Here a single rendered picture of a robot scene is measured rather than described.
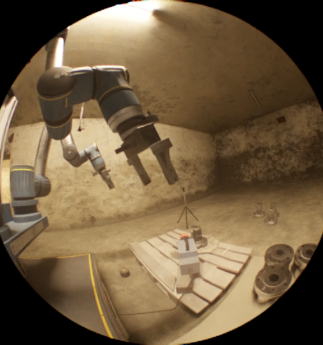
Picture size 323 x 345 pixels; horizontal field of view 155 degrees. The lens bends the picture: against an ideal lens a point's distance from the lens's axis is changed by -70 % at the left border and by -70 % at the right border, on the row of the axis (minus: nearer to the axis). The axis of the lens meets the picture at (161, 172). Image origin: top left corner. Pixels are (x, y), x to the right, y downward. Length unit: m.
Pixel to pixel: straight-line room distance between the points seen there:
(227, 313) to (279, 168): 5.28
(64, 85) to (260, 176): 5.86
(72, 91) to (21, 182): 0.70
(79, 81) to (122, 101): 0.13
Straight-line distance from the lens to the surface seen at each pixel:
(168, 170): 0.27
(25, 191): 0.91
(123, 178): 3.26
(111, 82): 0.35
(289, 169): 5.70
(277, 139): 5.74
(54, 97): 0.31
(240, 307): 1.06
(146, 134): 0.27
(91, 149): 1.00
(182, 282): 0.92
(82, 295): 0.85
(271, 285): 0.89
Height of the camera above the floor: 0.93
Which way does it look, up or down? 4 degrees up
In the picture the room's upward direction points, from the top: 8 degrees counter-clockwise
